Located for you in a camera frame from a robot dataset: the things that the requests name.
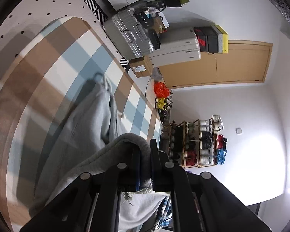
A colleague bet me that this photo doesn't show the grey hoodie with print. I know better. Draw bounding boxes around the grey hoodie with print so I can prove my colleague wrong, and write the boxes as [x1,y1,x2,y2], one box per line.
[29,72,164,231]

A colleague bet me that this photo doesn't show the blue plaid cloth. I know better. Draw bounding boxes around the blue plaid cloth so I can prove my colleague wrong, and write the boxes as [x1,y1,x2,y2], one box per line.
[152,196,173,231]

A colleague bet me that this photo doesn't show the wooden shoe rack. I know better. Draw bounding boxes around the wooden shoe rack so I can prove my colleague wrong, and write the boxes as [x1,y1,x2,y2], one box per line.
[167,118,219,169]

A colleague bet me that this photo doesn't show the yellow shoes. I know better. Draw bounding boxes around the yellow shoes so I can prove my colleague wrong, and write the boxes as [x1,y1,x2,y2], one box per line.
[154,97,172,111]

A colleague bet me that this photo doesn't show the orange plastic bag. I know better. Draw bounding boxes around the orange plastic bag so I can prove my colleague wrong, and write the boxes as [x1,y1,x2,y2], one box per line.
[153,82,170,98]

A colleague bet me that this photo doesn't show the brown cardboard box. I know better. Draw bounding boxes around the brown cardboard box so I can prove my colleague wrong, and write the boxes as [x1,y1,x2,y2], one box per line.
[129,55,153,78]

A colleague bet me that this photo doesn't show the wooden door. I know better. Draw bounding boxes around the wooden door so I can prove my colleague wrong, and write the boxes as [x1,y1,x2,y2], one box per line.
[159,40,273,89]

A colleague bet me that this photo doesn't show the stack of shoe boxes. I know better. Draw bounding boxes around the stack of shoe boxes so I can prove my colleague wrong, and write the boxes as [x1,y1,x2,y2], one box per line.
[194,25,229,54]

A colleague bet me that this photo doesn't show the silver aluminium suitcase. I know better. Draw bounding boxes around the silver aluminium suitcase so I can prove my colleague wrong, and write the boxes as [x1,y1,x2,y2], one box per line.
[102,8,161,60]

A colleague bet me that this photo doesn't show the dotted floor rug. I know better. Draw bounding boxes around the dotted floor rug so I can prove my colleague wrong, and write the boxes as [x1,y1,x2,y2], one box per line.
[0,0,130,97]

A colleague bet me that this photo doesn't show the wall light switch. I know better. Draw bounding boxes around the wall light switch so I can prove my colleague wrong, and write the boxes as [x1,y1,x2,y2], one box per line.
[236,128,242,135]

